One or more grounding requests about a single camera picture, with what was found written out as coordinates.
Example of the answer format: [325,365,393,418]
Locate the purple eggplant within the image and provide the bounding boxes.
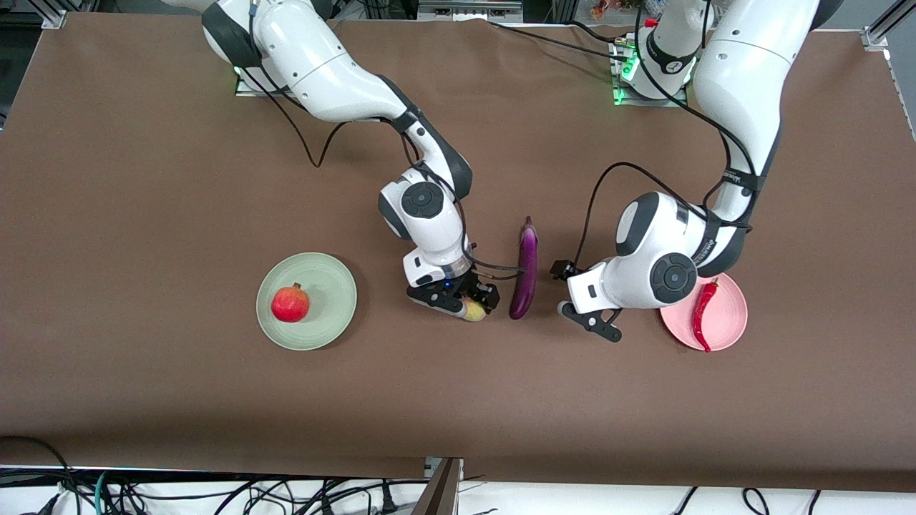
[510,216,539,320]

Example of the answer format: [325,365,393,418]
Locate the red chili pepper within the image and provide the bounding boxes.
[692,278,719,353]

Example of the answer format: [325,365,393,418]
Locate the red round fruit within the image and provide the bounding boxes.
[271,283,311,323]

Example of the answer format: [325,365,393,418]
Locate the light green round plate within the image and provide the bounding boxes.
[256,252,358,351]

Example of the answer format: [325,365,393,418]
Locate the pink round plate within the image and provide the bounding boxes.
[660,272,749,352]

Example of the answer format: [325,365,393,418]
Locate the grey device box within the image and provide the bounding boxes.
[417,0,525,22]

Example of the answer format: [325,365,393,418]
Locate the brown table cover cloth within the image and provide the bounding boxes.
[0,14,916,493]

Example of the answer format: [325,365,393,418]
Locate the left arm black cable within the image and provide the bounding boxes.
[572,0,759,269]

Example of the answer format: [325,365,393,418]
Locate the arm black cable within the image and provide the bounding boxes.
[243,64,528,281]
[572,0,759,269]

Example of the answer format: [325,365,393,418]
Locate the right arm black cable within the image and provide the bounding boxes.
[243,64,528,281]

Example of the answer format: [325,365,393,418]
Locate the brown wooden post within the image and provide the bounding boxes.
[411,458,464,515]

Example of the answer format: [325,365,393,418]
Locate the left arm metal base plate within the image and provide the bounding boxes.
[612,84,689,108]

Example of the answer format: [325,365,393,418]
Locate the black cable on cloth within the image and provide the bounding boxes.
[489,20,623,59]

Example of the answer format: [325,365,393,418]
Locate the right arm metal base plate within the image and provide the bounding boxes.
[235,68,287,98]

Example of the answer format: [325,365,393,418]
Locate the teal cable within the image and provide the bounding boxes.
[93,470,119,515]

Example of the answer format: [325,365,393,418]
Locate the aluminium frame profile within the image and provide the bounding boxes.
[39,0,72,29]
[862,0,916,52]

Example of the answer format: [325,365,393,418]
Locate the black looped floor cable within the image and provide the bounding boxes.
[0,435,83,515]

